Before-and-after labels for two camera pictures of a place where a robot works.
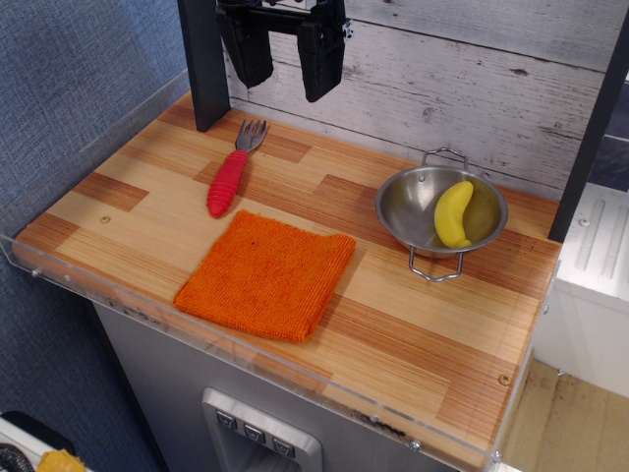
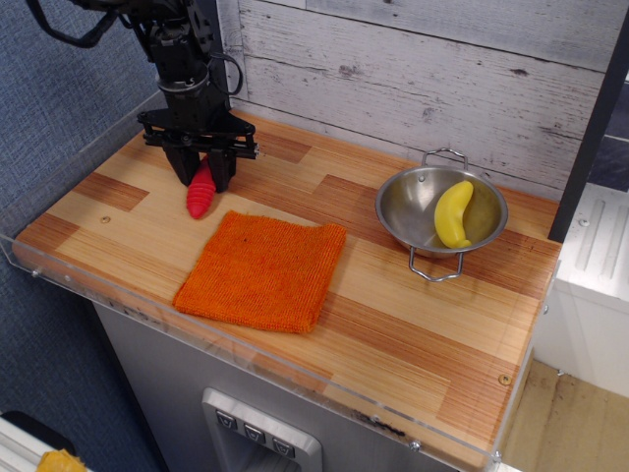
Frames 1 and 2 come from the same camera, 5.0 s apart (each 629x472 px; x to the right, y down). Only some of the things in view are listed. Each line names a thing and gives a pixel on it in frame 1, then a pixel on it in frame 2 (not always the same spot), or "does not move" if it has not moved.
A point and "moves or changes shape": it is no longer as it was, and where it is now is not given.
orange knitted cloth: [270, 274] does not move
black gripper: [320, 40] to [200, 116]
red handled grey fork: [229, 176] moves or changes shape
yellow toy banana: [449, 214] does not move
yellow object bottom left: [60, 461] does not move
